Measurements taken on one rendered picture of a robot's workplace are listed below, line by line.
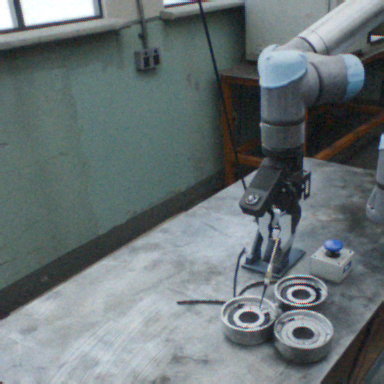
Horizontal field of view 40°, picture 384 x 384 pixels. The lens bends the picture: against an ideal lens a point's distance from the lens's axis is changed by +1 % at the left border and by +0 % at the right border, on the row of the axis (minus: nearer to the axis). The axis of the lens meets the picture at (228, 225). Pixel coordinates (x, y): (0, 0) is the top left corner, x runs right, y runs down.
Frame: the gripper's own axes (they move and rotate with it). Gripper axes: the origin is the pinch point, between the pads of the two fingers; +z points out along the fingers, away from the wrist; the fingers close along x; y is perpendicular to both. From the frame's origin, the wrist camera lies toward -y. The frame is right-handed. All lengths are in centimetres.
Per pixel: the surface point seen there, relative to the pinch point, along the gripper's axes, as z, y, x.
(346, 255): 8.7, 17.2, -8.0
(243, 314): 10.9, -9.2, 1.9
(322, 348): 9.9, -11.3, -15.3
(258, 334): 10.2, -13.4, -3.9
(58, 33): -21, 76, 144
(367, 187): 13, 63, 4
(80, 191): 54, 79, 152
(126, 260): 13.2, -3.4, 37.9
